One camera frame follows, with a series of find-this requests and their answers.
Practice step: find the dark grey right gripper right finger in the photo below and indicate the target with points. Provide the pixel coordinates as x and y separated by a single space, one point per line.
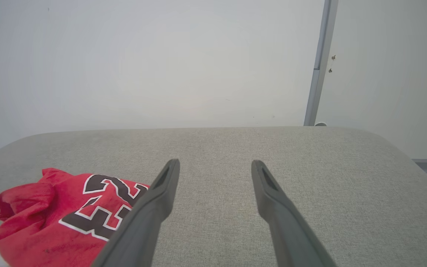
287 226

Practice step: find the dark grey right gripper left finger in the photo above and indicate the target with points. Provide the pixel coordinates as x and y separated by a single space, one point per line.
143 222

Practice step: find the red basketball jersey white sleeves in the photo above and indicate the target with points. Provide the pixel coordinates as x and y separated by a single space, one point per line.
50 222

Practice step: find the grey metal bracket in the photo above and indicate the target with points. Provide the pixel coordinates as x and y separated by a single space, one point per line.
321 63

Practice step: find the small dark wall hooks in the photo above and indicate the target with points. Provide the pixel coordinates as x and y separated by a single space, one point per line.
332 63

